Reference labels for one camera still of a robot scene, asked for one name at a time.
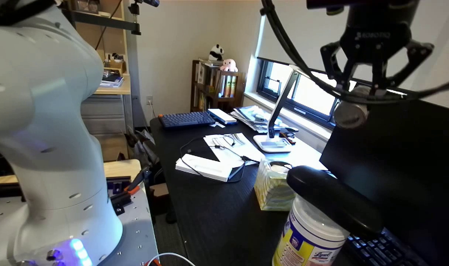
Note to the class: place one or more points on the blue keyboard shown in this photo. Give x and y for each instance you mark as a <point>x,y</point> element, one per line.
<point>187,119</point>

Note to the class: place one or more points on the white perforated robot table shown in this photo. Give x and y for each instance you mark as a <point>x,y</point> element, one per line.
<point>135,236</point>

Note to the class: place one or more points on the dark-framed eyeglasses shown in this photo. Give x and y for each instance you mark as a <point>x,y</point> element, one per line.
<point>229,140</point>

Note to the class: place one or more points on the panda plush toy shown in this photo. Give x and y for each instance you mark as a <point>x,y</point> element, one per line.
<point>215,51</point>

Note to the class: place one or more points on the white paper stack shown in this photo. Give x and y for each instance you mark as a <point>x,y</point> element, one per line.
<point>242,170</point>

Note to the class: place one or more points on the white booklet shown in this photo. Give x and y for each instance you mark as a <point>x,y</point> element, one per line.
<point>203,167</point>

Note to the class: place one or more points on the pale green tissue box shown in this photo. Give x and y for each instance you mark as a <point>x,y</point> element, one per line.
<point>271,192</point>

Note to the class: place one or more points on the grey metal pole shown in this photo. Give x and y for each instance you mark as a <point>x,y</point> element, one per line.
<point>131,73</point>

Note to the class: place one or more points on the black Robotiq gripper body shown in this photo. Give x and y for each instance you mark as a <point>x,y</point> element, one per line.
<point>376,34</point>

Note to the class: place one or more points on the black keyboard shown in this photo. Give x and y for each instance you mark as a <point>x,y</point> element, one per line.
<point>376,251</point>

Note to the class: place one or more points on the row of colourful books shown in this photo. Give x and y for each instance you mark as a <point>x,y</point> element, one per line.
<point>227,85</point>

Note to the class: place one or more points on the pile of hand tools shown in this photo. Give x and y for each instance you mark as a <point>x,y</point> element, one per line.
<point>128,192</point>

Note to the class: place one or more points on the dark window frame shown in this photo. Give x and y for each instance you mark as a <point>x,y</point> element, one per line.
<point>310,112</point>

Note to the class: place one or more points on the white desk lamp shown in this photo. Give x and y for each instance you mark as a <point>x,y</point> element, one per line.
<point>273,143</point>

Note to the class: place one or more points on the light wooden shelf unit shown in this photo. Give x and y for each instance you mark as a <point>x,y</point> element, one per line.
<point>113,90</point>

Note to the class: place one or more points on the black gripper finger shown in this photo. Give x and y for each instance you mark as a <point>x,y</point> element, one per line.
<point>413,56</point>
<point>338,59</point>

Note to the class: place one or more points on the pink plush toy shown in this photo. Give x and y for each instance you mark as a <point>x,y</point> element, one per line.
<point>229,65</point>

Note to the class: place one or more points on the white paper sheet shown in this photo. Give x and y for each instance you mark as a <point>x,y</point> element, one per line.
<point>243,147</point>

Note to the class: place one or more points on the black computer monitor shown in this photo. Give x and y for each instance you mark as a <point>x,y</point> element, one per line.
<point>406,171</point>

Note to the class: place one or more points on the light wooden board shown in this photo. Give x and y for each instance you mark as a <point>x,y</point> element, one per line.
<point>121,170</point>

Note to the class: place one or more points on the white wipes canister, yellow-blue label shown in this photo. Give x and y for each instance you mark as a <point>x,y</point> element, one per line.
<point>302,243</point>

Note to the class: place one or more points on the black rounded bar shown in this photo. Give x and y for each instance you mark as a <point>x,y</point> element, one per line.
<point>332,196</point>

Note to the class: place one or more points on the clear plastic-wrapped roll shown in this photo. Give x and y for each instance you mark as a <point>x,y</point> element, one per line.
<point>350,115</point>

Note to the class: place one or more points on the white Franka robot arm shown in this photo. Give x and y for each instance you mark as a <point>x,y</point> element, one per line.
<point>47,122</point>

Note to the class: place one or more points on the stack of papers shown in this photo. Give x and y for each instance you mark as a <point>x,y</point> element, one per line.
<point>254,116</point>

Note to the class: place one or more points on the dark wooden bookshelf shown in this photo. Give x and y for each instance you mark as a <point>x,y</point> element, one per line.
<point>209,93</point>

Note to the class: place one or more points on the beige roller blind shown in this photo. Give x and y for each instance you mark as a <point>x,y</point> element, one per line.
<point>302,29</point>

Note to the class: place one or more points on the black pole-mounted camera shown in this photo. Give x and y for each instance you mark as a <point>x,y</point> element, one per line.
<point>144,3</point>

